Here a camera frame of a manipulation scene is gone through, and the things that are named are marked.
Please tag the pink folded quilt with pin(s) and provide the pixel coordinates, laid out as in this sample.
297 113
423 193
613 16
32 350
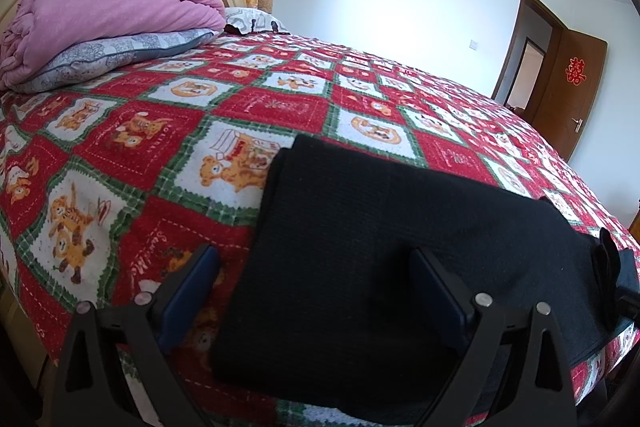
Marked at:
100 7

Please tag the white patterned pillow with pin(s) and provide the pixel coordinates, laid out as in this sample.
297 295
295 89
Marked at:
250 19

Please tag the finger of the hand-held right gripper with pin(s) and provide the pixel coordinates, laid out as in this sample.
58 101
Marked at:
630 277

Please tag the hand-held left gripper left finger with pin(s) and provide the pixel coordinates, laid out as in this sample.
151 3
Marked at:
192 292

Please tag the wooden cabinet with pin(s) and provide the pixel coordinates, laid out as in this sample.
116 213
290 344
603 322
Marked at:
637 222

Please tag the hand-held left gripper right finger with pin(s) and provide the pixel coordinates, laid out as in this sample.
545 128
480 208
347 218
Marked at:
440 302

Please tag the brown wooden door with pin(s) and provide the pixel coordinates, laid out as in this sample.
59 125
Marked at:
560 107

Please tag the grey patterned pillow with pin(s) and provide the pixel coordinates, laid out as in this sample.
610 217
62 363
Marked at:
100 54

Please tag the brown door frame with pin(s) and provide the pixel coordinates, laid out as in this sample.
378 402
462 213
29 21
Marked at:
515 37

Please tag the red paper door decoration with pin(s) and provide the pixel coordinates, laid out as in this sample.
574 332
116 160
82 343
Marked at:
576 72

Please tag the black pants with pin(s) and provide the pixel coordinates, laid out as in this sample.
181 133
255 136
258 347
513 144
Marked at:
375 232

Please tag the red printed bed sheet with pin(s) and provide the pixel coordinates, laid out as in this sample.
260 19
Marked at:
150 132

